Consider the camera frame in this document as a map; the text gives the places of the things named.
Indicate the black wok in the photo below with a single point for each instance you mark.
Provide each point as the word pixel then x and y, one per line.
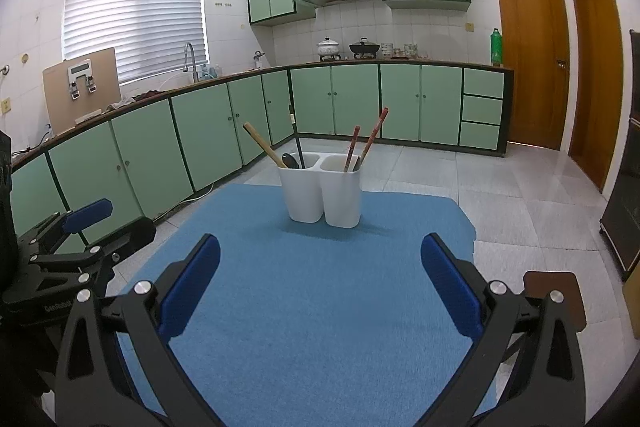
pixel 365 48

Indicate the cardboard panel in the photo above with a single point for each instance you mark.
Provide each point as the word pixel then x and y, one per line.
pixel 632 307

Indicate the white window blind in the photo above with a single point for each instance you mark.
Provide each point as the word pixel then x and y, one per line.
pixel 135 7

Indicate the white pot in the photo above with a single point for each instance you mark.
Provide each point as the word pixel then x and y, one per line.
pixel 329 48

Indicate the green base cabinets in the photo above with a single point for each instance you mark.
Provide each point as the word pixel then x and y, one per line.
pixel 400 102

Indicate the glass jar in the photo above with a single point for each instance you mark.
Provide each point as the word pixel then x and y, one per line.
pixel 386 50
pixel 410 50

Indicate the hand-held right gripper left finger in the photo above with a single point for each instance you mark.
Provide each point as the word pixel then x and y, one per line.
pixel 192 282

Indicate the green bottle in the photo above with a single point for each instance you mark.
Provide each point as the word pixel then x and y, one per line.
pixel 496 49

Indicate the closed wooden door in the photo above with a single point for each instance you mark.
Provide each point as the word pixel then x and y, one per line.
pixel 530 57

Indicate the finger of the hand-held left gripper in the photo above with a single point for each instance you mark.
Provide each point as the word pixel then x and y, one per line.
pixel 90 212
pixel 135 232

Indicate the white clip device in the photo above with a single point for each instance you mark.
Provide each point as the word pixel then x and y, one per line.
pixel 81 79

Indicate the white utensil holder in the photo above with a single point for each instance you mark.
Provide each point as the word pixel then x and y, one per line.
pixel 305 197

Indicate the brown floor mat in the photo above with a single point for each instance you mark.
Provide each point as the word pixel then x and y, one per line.
pixel 575 307

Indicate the blue mat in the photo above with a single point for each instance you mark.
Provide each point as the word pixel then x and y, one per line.
pixel 310 307

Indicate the dark cloth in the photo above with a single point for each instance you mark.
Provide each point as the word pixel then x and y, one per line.
pixel 147 97

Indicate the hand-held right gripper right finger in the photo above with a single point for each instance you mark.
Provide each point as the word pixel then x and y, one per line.
pixel 450 282

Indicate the small white dispenser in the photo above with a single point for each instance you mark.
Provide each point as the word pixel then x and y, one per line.
pixel 258 59

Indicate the red patterned wooden chopstick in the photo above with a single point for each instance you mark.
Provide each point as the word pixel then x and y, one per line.
pixel 353 147
pixel 375 132

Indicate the black glass-front cabinet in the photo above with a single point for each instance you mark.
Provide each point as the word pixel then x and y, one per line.
pixel 622 227

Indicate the metal faucet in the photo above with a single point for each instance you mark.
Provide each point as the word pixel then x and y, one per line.
pixel 189 57

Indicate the cardboard box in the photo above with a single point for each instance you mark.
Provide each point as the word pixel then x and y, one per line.
pixel 55 97

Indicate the clear plastic bottle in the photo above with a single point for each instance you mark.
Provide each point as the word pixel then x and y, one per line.
pixel 210 72

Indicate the black spoon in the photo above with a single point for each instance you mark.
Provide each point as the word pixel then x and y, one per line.
pixel 289 160

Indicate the recessed wooden door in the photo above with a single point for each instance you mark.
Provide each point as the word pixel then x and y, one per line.
pixel 597 82

